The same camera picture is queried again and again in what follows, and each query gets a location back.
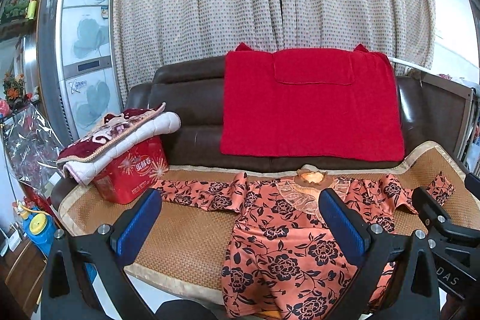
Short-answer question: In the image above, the orange black floral garment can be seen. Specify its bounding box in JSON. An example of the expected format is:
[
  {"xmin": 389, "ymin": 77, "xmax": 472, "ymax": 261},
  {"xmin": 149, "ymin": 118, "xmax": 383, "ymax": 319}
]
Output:
[{"xmin": 151, "ymin": 169, "xmax": 456, "ymax": 320}]

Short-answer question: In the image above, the red gift box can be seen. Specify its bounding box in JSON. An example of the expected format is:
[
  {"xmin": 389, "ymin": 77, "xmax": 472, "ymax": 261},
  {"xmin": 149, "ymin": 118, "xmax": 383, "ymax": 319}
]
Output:
[{"xmin": 93, "ymin": 136, "xmax": 169, "ymax": 205}]

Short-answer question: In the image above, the blue yellow plastic jug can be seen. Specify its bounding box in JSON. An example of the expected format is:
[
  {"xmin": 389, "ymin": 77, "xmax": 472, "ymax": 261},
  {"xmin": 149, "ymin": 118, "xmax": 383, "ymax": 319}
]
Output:
[{"xmin": 19, "ymin": 209, "xmax": 56, "ymax": 257}]

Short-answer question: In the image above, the folded maroon white quilt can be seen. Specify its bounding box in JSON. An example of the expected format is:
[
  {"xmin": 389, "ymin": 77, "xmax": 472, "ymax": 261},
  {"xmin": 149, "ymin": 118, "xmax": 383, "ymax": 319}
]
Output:
[{"xmin": 56, "ymin": 103, "xmax": 182, "ymax": 186}]

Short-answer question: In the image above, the wooden cabinet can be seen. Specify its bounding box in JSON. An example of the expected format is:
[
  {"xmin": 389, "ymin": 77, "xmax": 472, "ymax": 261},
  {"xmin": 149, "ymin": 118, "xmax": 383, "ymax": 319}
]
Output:
[{"xmin": 1, "ymin": 239, "xmax": 47, "ymax": 318}]

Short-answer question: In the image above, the red knitted blanket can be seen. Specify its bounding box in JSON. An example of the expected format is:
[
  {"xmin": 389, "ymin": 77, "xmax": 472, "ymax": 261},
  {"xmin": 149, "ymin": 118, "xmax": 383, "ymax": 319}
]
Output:
[{"xmin": 220, "ymin": 45, "xmax": 405, "ymax": 163}]

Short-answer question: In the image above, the clear plastic wrapped table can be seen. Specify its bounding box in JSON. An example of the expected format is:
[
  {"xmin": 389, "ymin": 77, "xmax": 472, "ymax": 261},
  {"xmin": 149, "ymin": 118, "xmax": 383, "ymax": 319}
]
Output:
[{"xmin": 1, "ymin": 103, "xmax": 63, "ymax": 197}]

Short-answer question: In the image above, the dark brown leather sofa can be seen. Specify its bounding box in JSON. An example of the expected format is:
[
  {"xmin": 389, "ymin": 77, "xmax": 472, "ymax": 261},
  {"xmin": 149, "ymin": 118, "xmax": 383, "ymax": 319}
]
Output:
[{"xmin": 126, "ymin": 57, "xmax": 479, "ymax": 173}]

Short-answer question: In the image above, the white floral air conditioner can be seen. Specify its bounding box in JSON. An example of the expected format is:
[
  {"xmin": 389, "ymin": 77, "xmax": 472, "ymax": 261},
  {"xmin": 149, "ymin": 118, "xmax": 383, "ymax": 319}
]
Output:
[{"xmin": 39, "ymin": 0, "xmax": 123, "ymax": 145}]

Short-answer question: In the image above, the orange artificial flower bouquet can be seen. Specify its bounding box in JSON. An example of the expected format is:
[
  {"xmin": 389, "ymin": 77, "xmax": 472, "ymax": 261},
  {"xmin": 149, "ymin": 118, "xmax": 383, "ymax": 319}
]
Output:
[{"xmin": 3, "ymin": 72, "xmax": 27, "ymax": 110}]

